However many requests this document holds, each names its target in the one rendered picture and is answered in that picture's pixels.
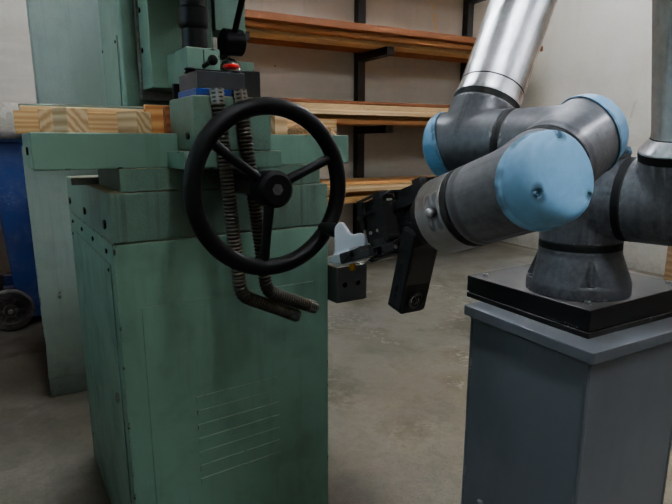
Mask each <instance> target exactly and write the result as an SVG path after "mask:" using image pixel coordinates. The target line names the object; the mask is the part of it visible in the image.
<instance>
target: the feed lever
mask: <svg viewBox="0 0 672 504"><path fill-rule="evenodd" d="M244 3H245V0H239V1H238V5H237V10H236V14H235V19H234V23H233V28H232V29H227V28H223V29H222V30H221V31H220V33H219V37H218V46H219V50H220V52H221V54H222V57H221V59H220V60H224V59H227V58H229V56H239V57H241V56H243V54H244V53H245V50H246V36H245V33H244V32H243V31H242V30H238V29H239V24H240V20H241V16H242V12H243V7H244Z"/></svg>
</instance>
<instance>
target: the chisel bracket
mask: <svg viewBox="0 0 672 504"><path fill-rule="evenodd" d="M212 54H213V55H216V56H217V58H218V63H217V64H216V65H214V66H213V65H209V66H208V67H207V68H203V67H202V64H203V63H204V62H206V61H207V60H208V57H209V55H212ZM185 67H194V68H196V69H208V70H220V51H219V50H218V49H211V48H201V47H191V46H186V47H184V48H182V49H180V50H178V51H176V52H174V53H172V54H170V55H168V56H167V70H168V87H169V88H170V89H172V84H174V83H178V84H179V76H181V75H184V71H185V70H184V68H185Z"/></svg>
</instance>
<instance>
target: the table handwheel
mask: <svg viewBox="0 0 672 504"><path fill-rule="evenodd" d="M260 115H274V116H280V117H284V118H287V119H289V120H291V121H294V122H295V123H297V124H299V125H300V126H302V127H303V128H304V129H306V130H307V131H308V132H309V133H310V134H311V135H312V137H313V138H314V139H315V140H316V142H317V143H318V145H319V146H320V148H321V150H322V152H323V154H324V156H323V157H321V158H319V159H317V160H315V161H313V162H311V163H310V164H308V165H306V166H304V167H302V168H299V169H297V170H295V171H293V172H291V173H289V174H287V175H286V174H285V173H283V172H281V171H275V170H261V171H259V172H258V171H257V170H255V169H254V168H252V167H251V166H250V165H248V164H247V163H246V162H244V161H243V160H242V159H240V158H239V157H238V156H237V155H235V154H234V153H233V152H232V151H231V150H229V149H228V148H227V147H226V146H224V145H223V144H222V143H221V142H220V141H218V140H219V138H220V137H221V136H222V135H223V134H224V133H225V132H226V131H227V130H228V129H230V128H231V127H232V126H234V125H235V124H237V123H239V122H241V121H243V120H245V119H248V118H251V117H254V116H260ZM211 150H213V151H215V152H216V153H217V154H219V155H220V156H221V157H223V158H224V159H225V160H227V161H228V162H230V163H231V164H232V165H233V166H235V167H236V168H237V169H238V170H240V171H241V172H242V173H243V174H238V173H233V175H234V177H233V179H234V183H235V185H234V186H235V187H236V188H235V189H234V190H235V191H236V192H235V193H239V194H244V195H247V194H250V195H251V197H252V199H253V200H254V201H255V202H256V203H258V204H259V205H263V206H264V210H263V226H262V238H261V248H260V257H259V258H253V257H249V256H246V255H243V254H241V253H239V252H237V251H235V250H233V249H232V248H231V247H229V246H228V245H227V244H225V243H224V242H223V241H222V240H221V239H220V237H219V236H218V235H217V234H216V232H215V231H214V230H213V228H212V226H211V224H210V222H209V220H208V218H207V215H206V212H205V209H204V204H203V198H202V178H203V172H204V168H205V164H206V161H207V159H208V156H209V154H210V152H211ZM326 165H327V166H328V170H329V177H330V194H329V201H328V205H327V209H326V212H325V215H324V217H323V219H322V221H321V222H334V223H338V222H339V219H340V217H341V213H342V210H343V206H344V200H345V192H346V178H345V169H344V164H343V160H342V157H341V153H340V151H339V148H338V146H337V144H336V142H335V140H334V138H333V136H332V135H331V133H330V132H329V130H328V129H327V128H326V126H325V125H324V124H323V123H322V122H321V121H320V120H319V119H318V118H317V117H316V116H315V115H314V114H312V113H311V112H310V111H308V110H307V109H305V108H304V107H302V106H300V105H298V104H296V103H294V102H291V101H288V100H285V99H281V98H276V97H256V98H250V99H245V100H242V101H239V102H237V103H234V104H232V105H230V106H228V107H226V108H225V109H223V110H222V111H220V112H219V113H218V114H216V115H215V116H214V117H213V118H212V119H211V120H210V121H209V122H208V123H207V124H206V125H205V126H204V127H203V129H202V130H201V131H200V133H199V134H198V136H197V137H196V139H195V141H194V143H193V145H192V147H191V149H190V151H189V154H188V157H187V160H186V164H185V168H184V174H183V200H184V206H185V210H186V214H187V217H188V220H189V223H190V225H191V227H192V229H193V231H194V233H195V235H196V237H197V238H198V240H199V241H200V243H201V244H202V245H203V246H204V248H205V249H206V250H207V251H208V252H209V253H210V254H211V255H212V256H213V257H214V258H216V259H217V260H218V261H220V262H221V263H223V264H224V265H226V266H228V267H230V268H232V269H234V270H237V271H240V272H243V273H247V274H252V275H275V274H280V273H284V272H287V271H290V270H292V269H295V268H297V267H299V266H300V265H302V264H304V263H305V262H307V261H308V260H310V259H311V258H312V257H314V256H315V255H316V254H317V253H318V252H319V251H320V250H321V249H322V248H323V247H324V245H325V244H326V243H327V241H328V240H329V239H330V236H328V235H326V234H324V233H323V232H321V231H319V229H318V228H317V230H316V231H315V232H314V234H313V235H312V236H311V237H310V238H309V239H308V240H307V241H306V242H305V243H304V244H303V245H302V246H300V247H299V248H298V249H296V250H295V251H293V252H291V253H289V254H286V255H284V256H280V257H276V258H270V247H271V234H272V226H273V217H274V209H275V208H279V207H282V206H284V205H285V204H286V203H287V202H288V201H289V200H290V198H291V196H292V191H293V187H292V183H294V182H296V181H298V180H299V179H301V178H303V177H305V176H306V175H308V174H310V173H312V172H314V171H316V170H318V169H320V168H322V167H324V166H326ZM244 175H246V176H247V177H248V178H249V179H248V180H247V181H244V180H245V177H244Z"/></svg>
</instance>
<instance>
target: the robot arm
mask: <svg viewBox="0 0 672 504"><path fill-rule="evenodd" d="M556 3H557V0H490V2H489V5H488V8H487V10H486V13H485V16H484V19H483V21H482V24H481V27H480V30H479V32H478V35H477V38H476V41H475V43H474V46H473V49H472V51H471V54H470V57H469V60H468V62H467V65H466V68H465V71H464V73H463V76H462V79H461V82H460V84H459V87H458V88H457V89H456V91H455V93H454V96H453V98H452V101H451V104H450V107H449V110H448V112H439V113H437V114H436V115H434V116H433V117H432V118H431V119H430V120H429V121H428V123H427V124H426V127H425V130H424V133H423V153H424V157H425V160H426V163H427V165H428V167H429V168H430V170H431V171H432V172H433V173H434V174H435V175H436V177H418V178H416V179H414V180H412V185H410V186H408V187H405V188H403V189H400V190H390V191H378V192H376V193H374V194H372V195H370V196H368V197H366V198H364V199H362V200H359V201H357V202H356V203H357V209H358V214H359V216H358V217H359V222H360V227H361V230H366V235H367V237H366V236H365V235H364V234H363V233H357V234H352V233H351V232H350V230H349V229H348V227H347V226H346V224H345V223H343V222H340V223H338V224H337V225H336V226H335V252H334V255H333V256H332V257H330V258H328V262H329V263H330V264H332V265H334V266H336V267H341V266H344V265H348V264H352V263H355V262H360V261H364V260H368V261H369V262H376V261H380V260H384V259H389V258H393V257H397V262H396V267H395V272H394V277H393V282H392V287H391V292H390V297H389V301H388V305H389V306H391V307H392V308H393V309H395V310H396V311H397V312H399V313H400V314H404V313H409V312H415V311H420V310H422V309H424V307H425V302H426V298H427V294H428V289H429V285H430V281H431V276H432V272H433V268H434V263H435V259H436V255H437V250H438V251H441V252H443V253H455V252H459V251H463V250H467V249H471V248H475V247H479V246H482V245H486V244H490V243H493V242H497V241H501V240H505V239H509V238H513V237H517V236H521V235H525V234H528V233H532V232H539V242H538V250H537V252H536V255H535V257H534V259H533V261H532V263H531V266H530V268H529V270H528V272H527V275H526V287H527V288H528V289H529V290H530V291H532V292H534V293H537V294H540V295H543V296H547V297H551V298H555V299H561V300H568V301H578V302H584V301H586V300H587V301H591V302H612V301H619V300H623V299H626V298H628V297H630V296H631V294H632V280H631V277H630V274H629V271H628V268H627V264H626V261H625V258H624V255H623V245H624V241H628V242H637V243H645V244H654V245H663V246H672V0H652V77H651V135H650V137H649V138H648V139H647V140H646V141H645V142H644V143H643V144H642V145H641V146H640V147H639V148H638V149H637V157H631V154H632V150H631V147H630V146H627V144H628V139H629V127H628V123H627V120H626V117H625V115H624V114H623V112H622V111H621V109H620V108H619V107H618V106H617V105H616V104H615V103H614V102H613V101H611V100H610V99H608V98H606V97H604V96H601V95H598V94H581V95H576V96H572V97H570V98H568V99H566V100H565V101H564V102H562V103H561V105H556V106H543V107H529V108H521V104H522V101H523V98H524V95H525V92H526V90H527V87H528V84H529V81H530V78H531V75H532V72H533V69H534V66H535V63H536V61H537V58H538V55H539V52H540V49H541V46H542V43H543V40H544V37H545V34H546V32H547V29H548V26H549V23H550V20H551V17H552V14H553V11H554V8H555V5H556ZM389 193H394V196H395V197H394V196H393V194H389ZM371 198H373V199H371ZM369 199H371V200H369ZM367 200H369V201H367ZM365 201H367V202H365ZM363 202H365V203H363ZM368 243H370V245H368ZM356 247H358V248H356ZM353 248H355V249H353Z"/></svg>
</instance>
